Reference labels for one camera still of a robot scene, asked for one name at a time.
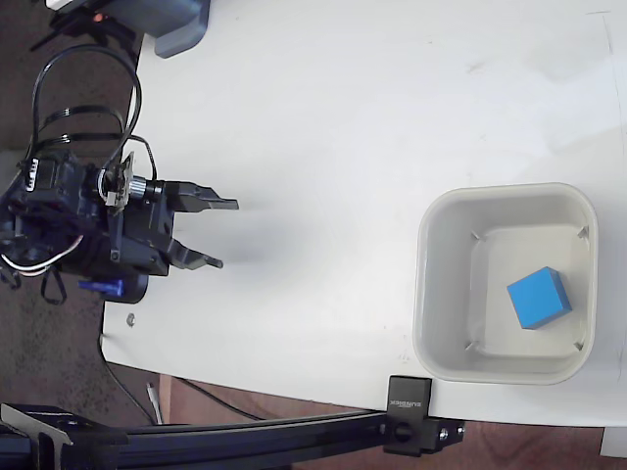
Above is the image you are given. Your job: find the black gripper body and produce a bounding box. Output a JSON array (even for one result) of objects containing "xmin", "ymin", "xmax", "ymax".
[{"xmin": 105, "ymin": 181, "xmax": 178, "ymax": 279}]

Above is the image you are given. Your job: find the blue block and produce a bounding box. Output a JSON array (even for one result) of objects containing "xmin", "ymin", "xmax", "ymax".
[{"xmin": 506, "ymin": 266, "xmax": 574, "ymax": 330}]

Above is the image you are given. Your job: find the white square plastic bin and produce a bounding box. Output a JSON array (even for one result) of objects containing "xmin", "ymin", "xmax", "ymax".
[{"xmin": 411, "ymin": 181, "xmax": 600, "ymax": 386}]

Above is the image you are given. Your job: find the gray device housing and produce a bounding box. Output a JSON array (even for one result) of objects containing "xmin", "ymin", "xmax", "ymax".
[{"xmin": 110, "ymin": 0, "xmax": 213, "ymax": 61}]

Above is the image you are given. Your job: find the black table clamp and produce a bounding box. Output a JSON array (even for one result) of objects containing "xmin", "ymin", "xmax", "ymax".
[{"xmin": 380, "ymin": 374, "xmax": 467, "ymax": 457}]

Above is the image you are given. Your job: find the white corner object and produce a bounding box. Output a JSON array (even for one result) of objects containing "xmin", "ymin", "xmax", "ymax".
[{"xmin": 599, "ymin": 424, "xmax": 627, "ymax": 460}]

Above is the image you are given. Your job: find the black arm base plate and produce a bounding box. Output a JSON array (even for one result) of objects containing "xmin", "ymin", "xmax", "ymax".
[{"xmin": 100, "ymin": 272, "xmax": 150, "ymax": 304}]

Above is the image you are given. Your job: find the gripper camera board with lens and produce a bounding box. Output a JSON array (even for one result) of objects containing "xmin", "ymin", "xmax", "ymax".
[{"xmin": 95, "ymin": 150, "xmax": 166, "ymax": 216}]

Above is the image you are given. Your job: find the blue clamp handle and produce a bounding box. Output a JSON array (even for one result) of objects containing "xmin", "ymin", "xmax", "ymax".
[{"xmin": 77, "ymin": 278, "xmax": 124, "ymax": 299}]

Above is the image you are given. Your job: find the thin black camera cable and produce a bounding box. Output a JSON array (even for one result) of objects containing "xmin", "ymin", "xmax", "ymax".
[{"xmin": 127, "ymin": 135, "xmax": 159, "ymax": 183}]

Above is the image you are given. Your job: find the white wire bundle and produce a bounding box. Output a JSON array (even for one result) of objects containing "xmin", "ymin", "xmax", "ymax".
[{"xmin": 0, "ymin": 235, "xmax": 82, "ymax": 274}]

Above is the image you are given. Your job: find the flat black ribbon cable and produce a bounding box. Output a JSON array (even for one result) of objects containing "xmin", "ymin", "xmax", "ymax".
[{"xmin": 37, "ymin": 107, "xmax": 127, "ymax": 146}]

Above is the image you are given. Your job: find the white cable plug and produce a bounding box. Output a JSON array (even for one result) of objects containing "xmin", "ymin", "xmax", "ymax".
[{"xmin": 145, "ymin": 381, "xmax": 164, "ymax": 425}]

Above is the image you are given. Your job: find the black floor cable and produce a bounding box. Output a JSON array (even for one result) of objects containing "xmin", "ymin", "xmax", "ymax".
[{"xmin": 100, "ymin": 337, "xmax": 268, "ymax": 425}]

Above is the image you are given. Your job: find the black aluminium rail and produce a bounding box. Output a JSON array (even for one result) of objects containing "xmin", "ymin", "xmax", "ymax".
[{"xmin": 0, "ymin": 401, "xmax": 393, "ymax": 470}]

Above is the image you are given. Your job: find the thick black looping cable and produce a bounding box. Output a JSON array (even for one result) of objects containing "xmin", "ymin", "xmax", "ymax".
[{"xmin": 30, "ymin": 43, "xmax": 144, "ymax": 165}]

